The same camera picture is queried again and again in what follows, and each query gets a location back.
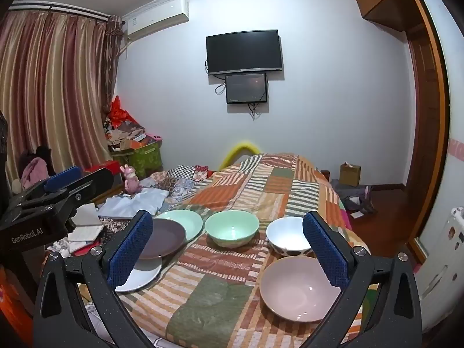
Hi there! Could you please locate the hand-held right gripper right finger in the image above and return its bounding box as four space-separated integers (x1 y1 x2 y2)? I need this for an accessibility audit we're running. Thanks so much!
302 210 425 348

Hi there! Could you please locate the green patterned box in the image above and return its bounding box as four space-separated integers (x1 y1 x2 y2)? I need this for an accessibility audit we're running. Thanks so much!
128 141 162 178

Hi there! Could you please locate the mint green bowl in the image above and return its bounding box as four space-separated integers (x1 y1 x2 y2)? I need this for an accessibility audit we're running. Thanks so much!
205 210 260 249

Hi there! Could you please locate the wooden bedside table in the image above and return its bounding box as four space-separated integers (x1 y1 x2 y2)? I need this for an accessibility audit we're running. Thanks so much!
92 183 126 204

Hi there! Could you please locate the grey bag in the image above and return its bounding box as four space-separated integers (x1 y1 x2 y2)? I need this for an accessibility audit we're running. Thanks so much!
333 179 378 214

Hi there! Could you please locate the striped patchwork blanket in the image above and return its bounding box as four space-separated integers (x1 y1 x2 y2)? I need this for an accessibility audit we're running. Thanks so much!
78 152 372 348

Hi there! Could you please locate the white stickered appliance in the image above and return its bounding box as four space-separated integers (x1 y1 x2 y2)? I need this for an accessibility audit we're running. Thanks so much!
417 206 464 330

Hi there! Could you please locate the white bowl with dark spots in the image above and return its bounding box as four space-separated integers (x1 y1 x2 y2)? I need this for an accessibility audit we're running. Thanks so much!
266 217 314 258

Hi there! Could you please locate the red plastic bag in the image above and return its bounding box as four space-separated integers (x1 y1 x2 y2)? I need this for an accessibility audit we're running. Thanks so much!
109 95 135 127

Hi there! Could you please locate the pink scarf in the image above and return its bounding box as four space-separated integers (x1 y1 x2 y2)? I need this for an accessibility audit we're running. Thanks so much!
21 157 48 189

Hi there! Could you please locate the striped brown curtain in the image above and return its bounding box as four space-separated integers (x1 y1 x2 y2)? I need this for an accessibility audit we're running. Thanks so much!
0 5 124 196

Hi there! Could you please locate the pink toy figure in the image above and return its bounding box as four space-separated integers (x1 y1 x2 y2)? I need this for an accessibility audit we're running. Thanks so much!
120 165 143 193

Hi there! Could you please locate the white curtain rail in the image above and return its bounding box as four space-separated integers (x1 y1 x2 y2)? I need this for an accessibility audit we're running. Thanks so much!
7 2 111 19

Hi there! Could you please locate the white plate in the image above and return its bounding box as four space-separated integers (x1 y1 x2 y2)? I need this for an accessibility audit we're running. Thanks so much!
115 254 162 293

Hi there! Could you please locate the small black wall monitor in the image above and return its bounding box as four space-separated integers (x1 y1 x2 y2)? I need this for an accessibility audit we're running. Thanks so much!
225 73 268 104

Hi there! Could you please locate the person's left forearm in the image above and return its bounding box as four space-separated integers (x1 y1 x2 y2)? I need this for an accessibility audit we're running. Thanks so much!
0 261 37 334

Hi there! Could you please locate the red book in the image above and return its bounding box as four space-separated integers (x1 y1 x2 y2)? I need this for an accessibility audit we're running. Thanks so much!
69 241 100 257

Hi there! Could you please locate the brown plate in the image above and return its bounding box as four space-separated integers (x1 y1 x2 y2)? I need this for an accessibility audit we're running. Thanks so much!
138 218 187 260

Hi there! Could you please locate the mint green plate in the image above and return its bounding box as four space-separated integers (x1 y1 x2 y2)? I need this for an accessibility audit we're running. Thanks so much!
154 209 204 243

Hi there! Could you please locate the red box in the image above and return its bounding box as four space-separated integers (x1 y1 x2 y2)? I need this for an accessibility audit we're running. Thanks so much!
83 159 122 175

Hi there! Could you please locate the yellow foam tube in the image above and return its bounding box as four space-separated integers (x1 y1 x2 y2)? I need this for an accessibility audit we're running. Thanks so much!
222 139 262 171

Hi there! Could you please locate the light blue cloth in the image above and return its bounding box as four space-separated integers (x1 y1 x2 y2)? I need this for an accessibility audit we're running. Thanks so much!
98 188 169 220

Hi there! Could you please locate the open white notebook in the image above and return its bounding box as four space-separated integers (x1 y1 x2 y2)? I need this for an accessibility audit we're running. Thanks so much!
67 203 106 243

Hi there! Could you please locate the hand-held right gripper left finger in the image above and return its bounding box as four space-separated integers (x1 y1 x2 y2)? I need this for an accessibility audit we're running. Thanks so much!
32 209 156 348

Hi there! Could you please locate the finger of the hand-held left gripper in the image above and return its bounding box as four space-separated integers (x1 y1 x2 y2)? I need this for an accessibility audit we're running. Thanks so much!
47 168 116 213
22 166 84 199

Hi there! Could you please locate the pink bowl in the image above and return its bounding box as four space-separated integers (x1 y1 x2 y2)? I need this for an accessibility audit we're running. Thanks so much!
260 256 350 322

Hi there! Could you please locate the pile of printed cloths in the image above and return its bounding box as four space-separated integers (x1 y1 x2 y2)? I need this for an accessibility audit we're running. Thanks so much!
105 119 156 153

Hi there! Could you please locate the wooden door frame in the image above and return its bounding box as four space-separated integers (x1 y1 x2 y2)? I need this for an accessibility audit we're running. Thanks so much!
402 0 452 265

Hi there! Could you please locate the black wall television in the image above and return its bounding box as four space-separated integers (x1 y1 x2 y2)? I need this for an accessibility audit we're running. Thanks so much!
206 30 283 76

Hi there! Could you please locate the cardboard box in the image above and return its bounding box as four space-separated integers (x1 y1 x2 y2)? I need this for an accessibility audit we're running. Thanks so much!
339 162 362 187

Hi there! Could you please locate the white air conditioner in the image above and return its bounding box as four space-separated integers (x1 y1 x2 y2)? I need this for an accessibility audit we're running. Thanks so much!
121 0 190 42

